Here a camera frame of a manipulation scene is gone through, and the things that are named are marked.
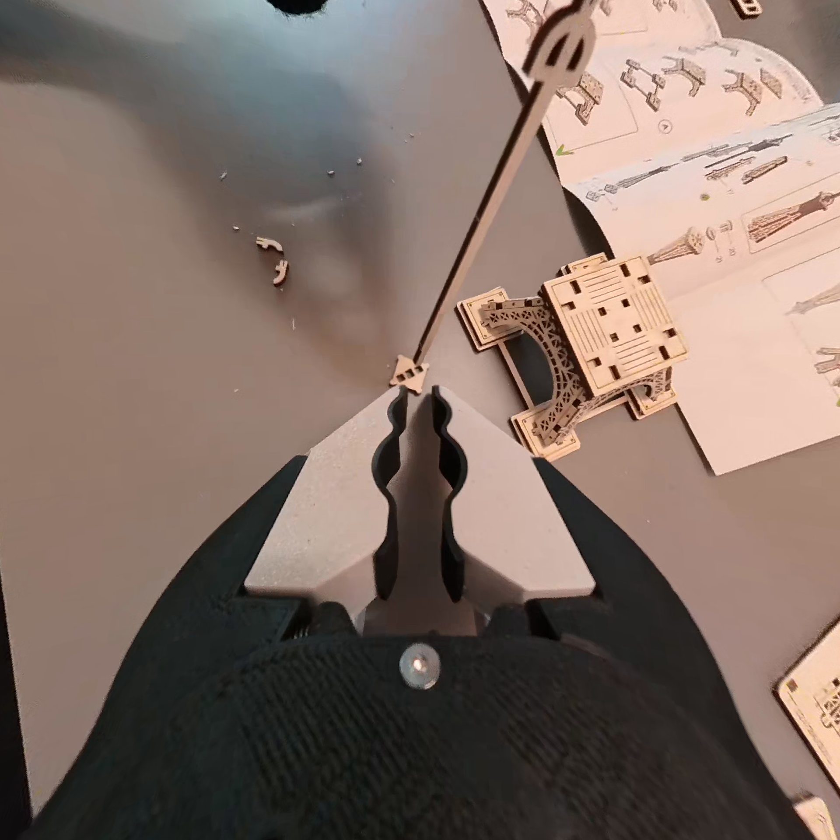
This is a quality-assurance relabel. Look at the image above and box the wooden tower spire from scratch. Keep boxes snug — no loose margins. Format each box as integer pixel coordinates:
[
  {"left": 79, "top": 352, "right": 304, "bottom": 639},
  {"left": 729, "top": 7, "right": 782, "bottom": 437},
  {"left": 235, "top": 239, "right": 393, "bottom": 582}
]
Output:
[{"left": 412, "top": 0, "right": 597, "bottom": 370}]

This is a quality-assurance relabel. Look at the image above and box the small square wooden piece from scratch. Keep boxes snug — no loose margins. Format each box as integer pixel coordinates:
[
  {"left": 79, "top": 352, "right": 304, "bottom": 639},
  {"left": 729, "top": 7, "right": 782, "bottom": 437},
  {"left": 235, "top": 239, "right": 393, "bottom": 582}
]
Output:
[{"left": 391, "top": 354, "right": 430, "bottom": 396}]

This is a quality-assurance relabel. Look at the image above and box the paper instruction sheet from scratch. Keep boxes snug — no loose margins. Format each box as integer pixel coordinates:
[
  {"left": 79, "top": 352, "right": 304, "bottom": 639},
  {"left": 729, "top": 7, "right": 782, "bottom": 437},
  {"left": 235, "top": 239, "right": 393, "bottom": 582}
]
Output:
[{"left": 482, "top": 0, "right": 840, "bottom": 476}]

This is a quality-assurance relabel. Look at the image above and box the wooden puzzle sheet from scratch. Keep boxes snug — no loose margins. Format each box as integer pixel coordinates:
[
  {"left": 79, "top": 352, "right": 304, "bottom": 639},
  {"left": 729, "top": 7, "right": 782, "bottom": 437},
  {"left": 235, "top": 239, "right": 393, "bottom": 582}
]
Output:
[
  {"left": 774, "top": 613, "right": 840, "bottom": 763},
  {"left": 791, "top": 794, "right": 836, "bottom": 840}
]

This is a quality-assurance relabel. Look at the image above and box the grey desk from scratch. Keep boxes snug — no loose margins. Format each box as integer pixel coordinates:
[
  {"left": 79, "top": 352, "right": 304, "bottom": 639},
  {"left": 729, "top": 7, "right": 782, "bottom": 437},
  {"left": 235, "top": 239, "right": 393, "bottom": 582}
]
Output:
[{"left": 0, "top": 0, "right": 840, "bottom": 840}]

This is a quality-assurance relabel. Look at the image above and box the wooden tower base model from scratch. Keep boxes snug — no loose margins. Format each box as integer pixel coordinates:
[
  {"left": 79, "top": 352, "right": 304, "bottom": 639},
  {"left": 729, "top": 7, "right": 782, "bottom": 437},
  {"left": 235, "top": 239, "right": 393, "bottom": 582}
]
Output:
[{"left": 456, "top": 255, "right": 689, "bottom": 459}]

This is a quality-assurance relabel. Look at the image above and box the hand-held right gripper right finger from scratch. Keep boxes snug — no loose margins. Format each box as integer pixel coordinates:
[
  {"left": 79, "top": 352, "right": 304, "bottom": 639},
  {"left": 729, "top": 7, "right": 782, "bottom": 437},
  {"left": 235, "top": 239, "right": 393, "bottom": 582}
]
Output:
[{"left": 430, "top": 385, "right": 598, "bottom": 636}]

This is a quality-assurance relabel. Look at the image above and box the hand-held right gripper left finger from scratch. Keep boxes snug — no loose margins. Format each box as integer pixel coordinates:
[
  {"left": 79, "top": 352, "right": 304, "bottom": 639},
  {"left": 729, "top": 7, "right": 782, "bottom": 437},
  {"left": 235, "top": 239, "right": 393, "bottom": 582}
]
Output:
[{"left": 243, "top": 385, "right": 409, "bottom": 636}]

